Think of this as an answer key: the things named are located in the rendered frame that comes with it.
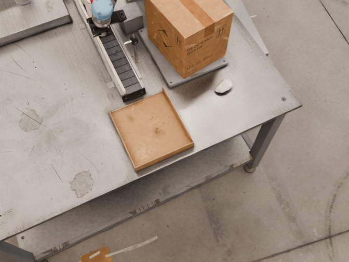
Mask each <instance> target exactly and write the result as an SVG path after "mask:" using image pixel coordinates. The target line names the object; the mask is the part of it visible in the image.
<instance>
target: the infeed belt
mask: <svg viewBox="0 0 349 262"><path fill-rule="evenodd" d="M99 39H100V41H101V43H102V45H103V47H104V49H105V51H106V53H107V55H108V57H109V59H110V61H111V63H112V65H113V67H114V69H115V71H116V73H117V75H118V77H119V79H120V81H121V83H122V85H123V87H124V89H125V91H126V93H125V94H124V95H125V96H126V95H129V94H131V93H134V92H136V91H139V90H141V89H142V87H141V85H140V83H139V81H138V79H137V77H136V75H135V73H134V71H133V69H132V68H131V66H130V64H129V62H128V60H127V58H126V56H125V54H124V52H123V50H122V48H121V47H120V45H119V43H118V41H117V39H116V37H115V35H114V33H113V31H112V30H111V35H109V36H108V35H107V36H105V37H99Z"/></svg>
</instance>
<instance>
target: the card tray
mask: <svg viewBox="0 0 349 262"><path fill-rule="evenodd" d="M108 111H109V109H108ZM109 114H110V116H111V118H112V121H113V123H114V125H115V127H116V129H117V132H118V134H119V136H120V138H121V140H122V142H123V145H124V147H125V149H126V151H127V153H128V156H129V158H130V160H131V162H132V164H133V166H134V169H135V171H136V172H137V171H139V170H141V169H143V168H146V167H148V166H150V165H152V164H155V163H157V162H159V161H162V160H164V159H166V158H168V157H170V156H173V155H175V154H177V153H179V152H182V151H184V150H186V149H188V148H191V147H193V146H194V140H193V139H192V137H191V135H190V133H189V131H188V130H187V128H186V126H185V125H184V123H183V121H182V119H181V117H180V116H179V114H178V112H177V110H176V108H175V107H174V105H173V103H172V101H171V99H170V98H169V96H168V94H167V92H166V90H165V89H164V87H163V91H161V92H159V93H156V94H154V95H151V96H149V97H146V98H144V99H141V100H139V101H136V102H134V103H131V104H129V105H127V106H124V107H122V108H119V109H117V110H114V111H112V112H110V111H109Z"/></svg>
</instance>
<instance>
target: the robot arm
mask: <svg viewBox="0 0 349 262"><path fill-rule="evenodd" d="M116 2H117V0H93V2H92V4H91V12H92V17H90V18H87V23H88V24H89V26H90V29H91V33H92V35H93V38H94V37H97V36H99V35H102V34H105V35H108V36H109V35H111V27H110V25H112V24H116V23H120V22H124V21H125V20H126V19H127V17H126V15H125V13H124V11H123V10H117V11H113V10H114V7H115V5H116ZM94 35H95V36H94Z"/></svg>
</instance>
